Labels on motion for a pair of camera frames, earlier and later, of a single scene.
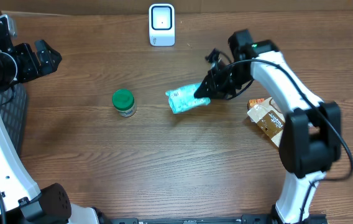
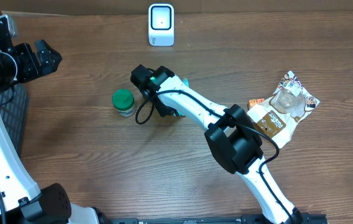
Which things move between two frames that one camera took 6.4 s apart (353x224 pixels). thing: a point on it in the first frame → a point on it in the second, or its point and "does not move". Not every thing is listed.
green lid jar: [123, 100] does not move
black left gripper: [47, 55] does not move
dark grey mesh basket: [13, 104] does not move
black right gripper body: [230, 80] → [167, 110]
